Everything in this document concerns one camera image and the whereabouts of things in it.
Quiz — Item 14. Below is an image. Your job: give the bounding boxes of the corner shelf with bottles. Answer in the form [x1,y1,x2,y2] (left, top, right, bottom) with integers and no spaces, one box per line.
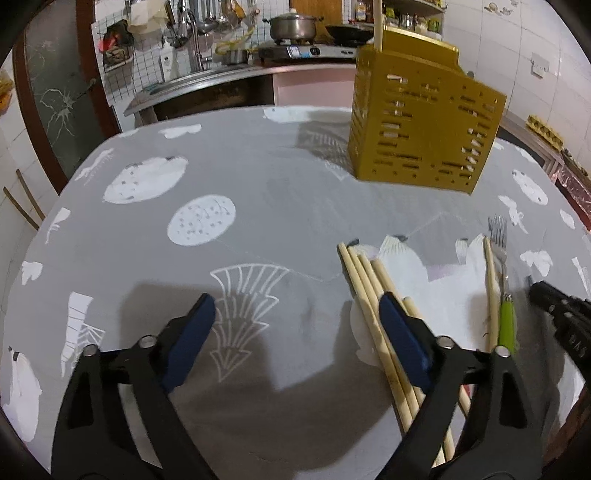
[351,0,446,40]

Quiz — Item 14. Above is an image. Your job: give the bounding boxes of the red and black bag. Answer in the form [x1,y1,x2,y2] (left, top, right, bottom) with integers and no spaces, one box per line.
[99,21,134,70]

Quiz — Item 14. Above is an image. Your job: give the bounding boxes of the black wok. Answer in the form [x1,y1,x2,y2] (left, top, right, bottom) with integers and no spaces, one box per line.
[325,23,375,46]

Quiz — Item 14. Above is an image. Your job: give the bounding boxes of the brown framed glass door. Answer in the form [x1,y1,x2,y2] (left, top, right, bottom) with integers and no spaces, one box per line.
[13,0,122,195]

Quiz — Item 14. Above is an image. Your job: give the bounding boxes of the white hanging cloth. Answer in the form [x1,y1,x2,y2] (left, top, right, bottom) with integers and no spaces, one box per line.
[127,0,167,35]

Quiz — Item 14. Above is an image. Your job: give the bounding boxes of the pink plastic sheet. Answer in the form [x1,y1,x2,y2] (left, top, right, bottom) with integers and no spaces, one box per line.
[554,164,591,227]

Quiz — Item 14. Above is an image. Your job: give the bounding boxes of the yellow egg tray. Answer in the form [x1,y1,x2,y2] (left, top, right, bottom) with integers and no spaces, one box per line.
[525,114,565,145]

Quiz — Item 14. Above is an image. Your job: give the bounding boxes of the steel gas stove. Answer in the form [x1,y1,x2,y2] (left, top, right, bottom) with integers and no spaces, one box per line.
[257,41,358,64]

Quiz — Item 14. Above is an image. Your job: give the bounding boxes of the steel cooking pot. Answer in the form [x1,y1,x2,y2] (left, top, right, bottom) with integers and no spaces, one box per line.
[265,10,324,43]

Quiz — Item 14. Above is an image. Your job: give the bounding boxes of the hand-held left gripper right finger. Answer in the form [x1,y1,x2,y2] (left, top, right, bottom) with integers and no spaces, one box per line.
[378,292,543,480]

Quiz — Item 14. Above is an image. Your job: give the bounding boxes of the grey printed tablecloth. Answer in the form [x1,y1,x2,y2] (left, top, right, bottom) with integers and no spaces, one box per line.
[0,105,591,480]

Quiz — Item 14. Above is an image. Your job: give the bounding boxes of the steel sink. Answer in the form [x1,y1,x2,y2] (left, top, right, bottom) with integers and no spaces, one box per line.
[124,65,264,116]

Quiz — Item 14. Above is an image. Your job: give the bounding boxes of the white wire wall grid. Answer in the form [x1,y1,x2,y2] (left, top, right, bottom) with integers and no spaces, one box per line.
[90,0,259,93]

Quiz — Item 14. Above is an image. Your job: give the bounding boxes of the chrome faucet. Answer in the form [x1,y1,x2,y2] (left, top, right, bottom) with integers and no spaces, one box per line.
[178,9,206,72]

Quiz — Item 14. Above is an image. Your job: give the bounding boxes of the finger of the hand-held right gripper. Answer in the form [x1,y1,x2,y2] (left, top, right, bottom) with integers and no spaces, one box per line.
[527,279,591,320]
[551,310,591,365]

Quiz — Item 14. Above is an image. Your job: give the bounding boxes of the yellow perforated utensil holder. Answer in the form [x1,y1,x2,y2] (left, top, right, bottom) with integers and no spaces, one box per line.
[347,25,508,197]

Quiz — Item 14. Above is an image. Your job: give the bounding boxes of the white soap bottle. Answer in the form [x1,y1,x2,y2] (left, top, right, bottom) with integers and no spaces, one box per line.
[159,39,181,81]

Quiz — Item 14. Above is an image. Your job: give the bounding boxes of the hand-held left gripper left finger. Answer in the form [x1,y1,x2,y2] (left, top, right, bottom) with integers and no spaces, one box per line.
[51,293,218,480]

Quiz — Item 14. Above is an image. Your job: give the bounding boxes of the green handled metal fork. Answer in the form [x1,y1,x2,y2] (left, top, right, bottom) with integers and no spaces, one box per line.
[495,216,517,357]

